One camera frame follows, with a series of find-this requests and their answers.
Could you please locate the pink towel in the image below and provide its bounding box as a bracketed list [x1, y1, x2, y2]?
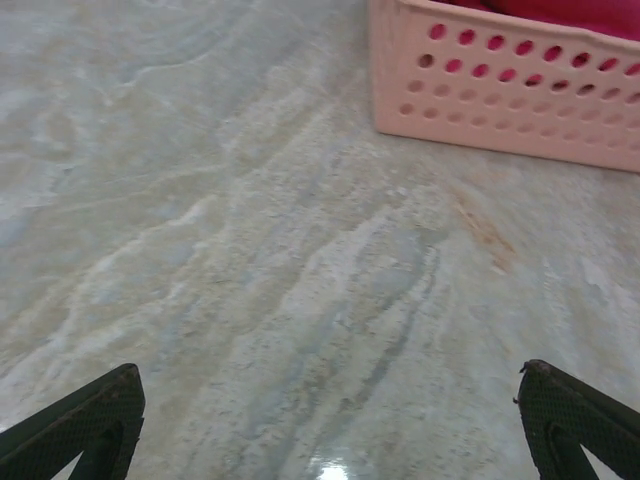
[424, 0, 640, 86]

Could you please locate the pink perforated plastic basket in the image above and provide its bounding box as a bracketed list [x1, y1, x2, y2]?
[368, 0, 640, 175]

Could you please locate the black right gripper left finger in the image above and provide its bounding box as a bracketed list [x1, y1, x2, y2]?
[0, 363, 146, 480]

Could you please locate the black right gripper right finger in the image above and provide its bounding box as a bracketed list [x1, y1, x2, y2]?
[513, 358, 640, 480]

